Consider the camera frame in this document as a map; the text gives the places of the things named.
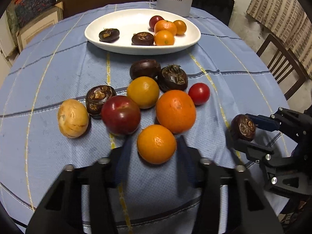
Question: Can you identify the tan beige fruit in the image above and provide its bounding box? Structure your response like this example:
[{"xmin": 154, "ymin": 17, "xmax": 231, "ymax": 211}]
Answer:
[{"xmin": 58, "ymin": 99, "xmax": 89, "ymax": 138}]

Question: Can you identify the blue checked tablecloth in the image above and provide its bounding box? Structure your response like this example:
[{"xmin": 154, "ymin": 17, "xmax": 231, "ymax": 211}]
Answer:
[{"xmin": 1, "ymin": 2, "xmax": 288, "ymax": 233}]

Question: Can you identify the smooth dark purple chestnut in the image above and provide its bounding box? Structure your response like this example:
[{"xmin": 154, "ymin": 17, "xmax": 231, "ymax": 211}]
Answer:
[{"xmin": 129, "ymin": 59, "xmax": 161, "ymax": 80}]

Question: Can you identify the yellow orange fruit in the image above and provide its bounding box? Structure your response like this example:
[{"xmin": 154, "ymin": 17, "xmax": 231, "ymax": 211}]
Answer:
[{"xmin": 127, "ymin": 77, "xmax": 160, "ymax": 109}]

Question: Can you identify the dark chestnut carved gold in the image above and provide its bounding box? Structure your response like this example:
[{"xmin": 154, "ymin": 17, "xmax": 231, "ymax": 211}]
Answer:
[{"xmin": 85, "ymin": 85, "xmax": 116, "ymax": 119}]

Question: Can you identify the large orange tangerine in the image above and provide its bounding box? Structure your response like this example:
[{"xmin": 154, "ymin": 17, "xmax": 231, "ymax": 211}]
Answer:
[{"xmin": 155, "ymin": 90, "xmax": 196, "ymax": 134}]

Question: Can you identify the beige framed cabinet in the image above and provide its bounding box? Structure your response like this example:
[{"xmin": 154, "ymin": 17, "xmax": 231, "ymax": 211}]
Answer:
[{"xmin": 16, "ymin": 2, "xmax": 63, "ymax": 53}]

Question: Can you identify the dark red plum on plate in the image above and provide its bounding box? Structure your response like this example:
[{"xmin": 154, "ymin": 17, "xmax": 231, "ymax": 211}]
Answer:
[{"xmin": 149, "ymin": 15, "xmax": 164, "ymax": 31}]

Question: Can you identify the orange kumquat front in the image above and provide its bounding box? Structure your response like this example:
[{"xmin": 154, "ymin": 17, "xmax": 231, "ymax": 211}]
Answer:
[{"xmin": 154, "ymin": 30, "xmax": 175, "ymax": 46}]

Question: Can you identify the small orange kumquat back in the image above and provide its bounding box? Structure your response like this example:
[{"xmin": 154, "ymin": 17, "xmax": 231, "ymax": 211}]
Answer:
[{"xmin": 174, "ymin": 20, "xmax": 187, "ymax": 35}]

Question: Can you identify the dark wooden chair right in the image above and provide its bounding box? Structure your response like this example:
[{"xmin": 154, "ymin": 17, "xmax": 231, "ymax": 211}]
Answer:
[{"xmin": 256, "ymin": 34, "xmax": 308, "ymax": 100}]

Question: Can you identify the white oval plate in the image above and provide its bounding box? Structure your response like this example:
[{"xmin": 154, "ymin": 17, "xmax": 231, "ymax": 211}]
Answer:
[{"xmin": 85, "ymin": 9, "xmax": 201, "ymax": 56}]

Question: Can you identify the striped beige curtain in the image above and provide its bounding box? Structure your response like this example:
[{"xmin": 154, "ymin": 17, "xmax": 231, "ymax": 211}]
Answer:
[{"xmin": 247, "ymin": 0, "xmax": 312, "ymax": 76}]

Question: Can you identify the dark chestnut plate left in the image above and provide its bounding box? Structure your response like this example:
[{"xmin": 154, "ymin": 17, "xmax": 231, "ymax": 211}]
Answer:
[{"xmin": 99, "ymin": 28, "xmax": 120, "ymax": 43}]

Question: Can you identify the orange tangerine on plate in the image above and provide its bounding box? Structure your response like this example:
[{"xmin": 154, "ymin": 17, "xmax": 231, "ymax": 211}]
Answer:
[{"xmin": 154, "ymin": 20, "xmax": 177, "ymax": 36}]

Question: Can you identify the dark red apple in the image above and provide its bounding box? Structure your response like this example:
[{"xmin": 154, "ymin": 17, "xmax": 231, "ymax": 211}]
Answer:
[{"xmin": 101, "ymin": 96, "xmax": 141, "ymax": 136}]

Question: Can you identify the dark chestnut with tuft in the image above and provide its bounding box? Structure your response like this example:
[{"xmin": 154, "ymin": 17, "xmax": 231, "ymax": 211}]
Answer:
[{"xmin": 157, "ymin": 65, "xmax": 188, "ymax": 92}]

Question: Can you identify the small red tomato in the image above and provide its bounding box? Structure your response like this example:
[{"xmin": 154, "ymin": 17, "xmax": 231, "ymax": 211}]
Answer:
[{"xmin": 188, "ymin": 83, "xmax": 210, "ymax": 106}]

